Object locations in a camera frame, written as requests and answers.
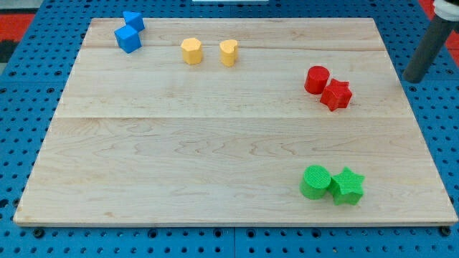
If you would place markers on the wooden board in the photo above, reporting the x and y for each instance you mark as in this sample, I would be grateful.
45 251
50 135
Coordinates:
146 140

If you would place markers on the yellow heart block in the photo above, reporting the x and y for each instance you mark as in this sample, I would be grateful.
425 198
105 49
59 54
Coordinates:
228 52

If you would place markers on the yellow hexagon block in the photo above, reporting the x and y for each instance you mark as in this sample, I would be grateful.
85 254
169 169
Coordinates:
192 51

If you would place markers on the green cylinder block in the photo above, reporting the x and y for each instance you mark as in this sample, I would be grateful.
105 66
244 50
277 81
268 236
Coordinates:
315 181

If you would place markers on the red cylinder block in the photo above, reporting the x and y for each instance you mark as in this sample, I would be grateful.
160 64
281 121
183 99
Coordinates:
316 79

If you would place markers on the red star block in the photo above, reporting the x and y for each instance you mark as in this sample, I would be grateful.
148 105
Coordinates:
336 95

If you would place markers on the green star block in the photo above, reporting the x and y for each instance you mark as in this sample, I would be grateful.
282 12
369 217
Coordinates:
346 187

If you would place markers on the blue cube block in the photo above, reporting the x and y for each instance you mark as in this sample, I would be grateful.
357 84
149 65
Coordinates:
128 39

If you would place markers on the blue triangle block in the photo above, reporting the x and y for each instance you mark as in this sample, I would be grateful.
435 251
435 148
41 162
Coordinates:
134 19

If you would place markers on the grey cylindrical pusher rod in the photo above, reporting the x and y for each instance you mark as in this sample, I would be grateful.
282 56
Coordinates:
427 50

